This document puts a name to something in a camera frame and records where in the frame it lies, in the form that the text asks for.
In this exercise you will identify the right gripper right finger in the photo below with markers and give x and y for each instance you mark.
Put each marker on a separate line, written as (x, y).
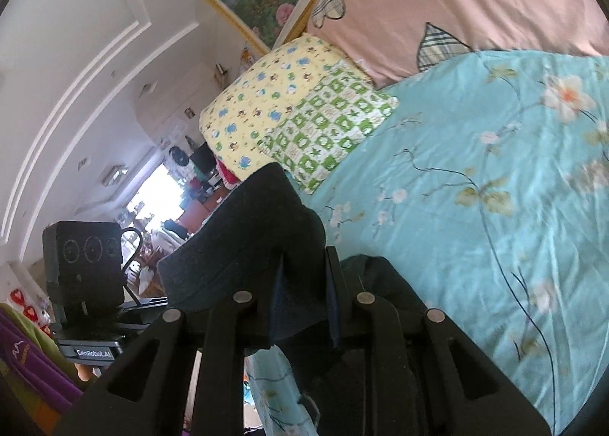
(420, 374)

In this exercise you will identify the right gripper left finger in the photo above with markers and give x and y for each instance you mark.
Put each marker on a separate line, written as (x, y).
(145, 391)

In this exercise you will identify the black pants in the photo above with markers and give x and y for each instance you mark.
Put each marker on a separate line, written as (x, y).
(262, 239)

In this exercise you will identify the person's left hand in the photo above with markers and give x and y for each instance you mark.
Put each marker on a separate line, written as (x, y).
(87, 372)

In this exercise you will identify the purple garment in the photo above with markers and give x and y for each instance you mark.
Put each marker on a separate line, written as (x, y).
(43, 381)

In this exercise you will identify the teal floral bed sheet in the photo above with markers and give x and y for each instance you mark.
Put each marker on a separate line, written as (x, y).
(487, 189)

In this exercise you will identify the yellow cartoon pillow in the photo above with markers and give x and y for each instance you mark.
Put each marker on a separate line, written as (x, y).
(263, 96)

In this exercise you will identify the green checkered pillow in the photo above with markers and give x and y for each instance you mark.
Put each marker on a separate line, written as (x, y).
(340, 112)

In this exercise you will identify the pink heart pattern quilt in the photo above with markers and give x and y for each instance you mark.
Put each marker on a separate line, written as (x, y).
(393, 39)

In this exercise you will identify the black camera module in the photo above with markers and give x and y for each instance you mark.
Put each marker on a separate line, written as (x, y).
(85, 271)

